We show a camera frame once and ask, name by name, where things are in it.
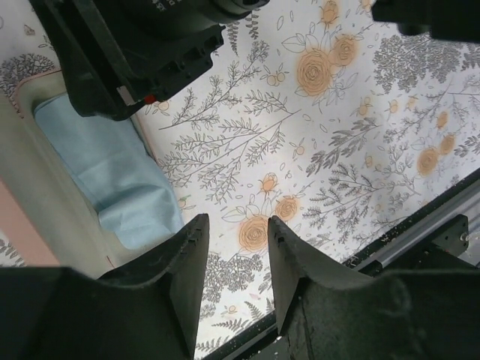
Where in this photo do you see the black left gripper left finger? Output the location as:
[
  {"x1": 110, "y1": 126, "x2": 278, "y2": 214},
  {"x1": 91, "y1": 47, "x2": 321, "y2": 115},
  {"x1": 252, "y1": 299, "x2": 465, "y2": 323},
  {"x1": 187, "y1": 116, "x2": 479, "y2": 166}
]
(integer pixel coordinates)
[{"x1": 1, "y1": 214, "x2": 209, "y2": 359}]

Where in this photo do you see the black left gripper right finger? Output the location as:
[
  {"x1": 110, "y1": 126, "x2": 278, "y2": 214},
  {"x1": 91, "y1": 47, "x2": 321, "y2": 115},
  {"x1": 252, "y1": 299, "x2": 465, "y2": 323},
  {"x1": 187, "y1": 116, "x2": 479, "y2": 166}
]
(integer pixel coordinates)
[{"x1": 268, "y1": 217, "x2": 479, "y2": 359}]

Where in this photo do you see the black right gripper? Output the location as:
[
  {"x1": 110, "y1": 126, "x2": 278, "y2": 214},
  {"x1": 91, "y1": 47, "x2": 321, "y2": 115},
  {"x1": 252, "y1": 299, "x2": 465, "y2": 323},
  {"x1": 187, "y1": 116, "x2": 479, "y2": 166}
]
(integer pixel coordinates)
[{"x1": 37, "y1": 1, "x2": 266, "y2": 121}]

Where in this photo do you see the light blue cleaning cloth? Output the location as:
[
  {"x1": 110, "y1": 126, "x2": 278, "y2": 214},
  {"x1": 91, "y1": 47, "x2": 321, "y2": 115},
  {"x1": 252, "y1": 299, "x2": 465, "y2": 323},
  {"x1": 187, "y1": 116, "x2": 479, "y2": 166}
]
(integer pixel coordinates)
[{"x1": 34, "y1": 95, "x2": 184, "y2": 250}]

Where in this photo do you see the pink glasses case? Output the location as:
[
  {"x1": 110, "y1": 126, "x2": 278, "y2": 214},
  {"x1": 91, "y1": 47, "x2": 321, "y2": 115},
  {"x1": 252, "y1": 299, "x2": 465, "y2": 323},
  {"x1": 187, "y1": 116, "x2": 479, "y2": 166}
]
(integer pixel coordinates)
[{"x1": 1, "y1": 71, "x2": 166, "y2": 278}]

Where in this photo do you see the floral tablecloth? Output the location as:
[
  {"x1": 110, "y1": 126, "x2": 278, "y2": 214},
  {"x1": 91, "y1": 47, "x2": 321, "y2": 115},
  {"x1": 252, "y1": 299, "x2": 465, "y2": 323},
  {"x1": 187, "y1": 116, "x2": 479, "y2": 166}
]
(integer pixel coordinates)
[{"x1": 139, "y1": 1, "x2": 479, "y2": 358}]

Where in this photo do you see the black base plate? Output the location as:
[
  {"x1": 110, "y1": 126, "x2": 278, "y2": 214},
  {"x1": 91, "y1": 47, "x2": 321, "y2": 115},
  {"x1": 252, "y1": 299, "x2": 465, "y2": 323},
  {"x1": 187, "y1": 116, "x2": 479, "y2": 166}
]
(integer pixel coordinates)
[{"x1": 211, "y1": 173, "x2": 479, "y2": 359}]

